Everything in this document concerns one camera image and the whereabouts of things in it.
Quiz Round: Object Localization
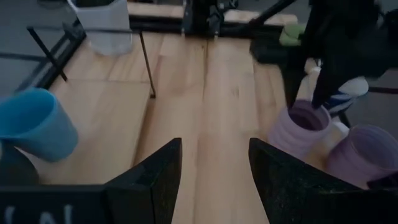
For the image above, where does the blue mug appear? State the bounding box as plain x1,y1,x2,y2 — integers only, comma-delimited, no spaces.
0,86,79,162

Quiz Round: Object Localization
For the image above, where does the green and white mug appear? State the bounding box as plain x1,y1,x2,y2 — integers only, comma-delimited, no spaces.
278,23,307,47

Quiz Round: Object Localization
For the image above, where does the white planter pot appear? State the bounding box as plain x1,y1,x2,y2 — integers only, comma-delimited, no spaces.
67,0,134,56

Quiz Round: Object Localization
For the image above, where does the wooden shelf black frame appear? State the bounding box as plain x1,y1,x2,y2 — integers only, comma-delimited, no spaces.
26,26,156,187

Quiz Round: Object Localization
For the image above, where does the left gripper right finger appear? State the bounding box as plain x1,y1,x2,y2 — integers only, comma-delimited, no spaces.
248,138,398,224

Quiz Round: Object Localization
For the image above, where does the lilac ribbed mug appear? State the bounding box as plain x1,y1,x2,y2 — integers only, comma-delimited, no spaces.
267,99,332,159

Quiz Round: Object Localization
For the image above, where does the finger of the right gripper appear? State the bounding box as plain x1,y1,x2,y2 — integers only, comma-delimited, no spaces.
310,63,351,110
281,62,308,110

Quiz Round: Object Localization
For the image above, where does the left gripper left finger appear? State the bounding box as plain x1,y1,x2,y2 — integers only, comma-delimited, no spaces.
0,138,183,224

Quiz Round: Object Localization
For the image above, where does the purple and white mug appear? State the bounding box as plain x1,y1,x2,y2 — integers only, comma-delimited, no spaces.
326,124,398,190

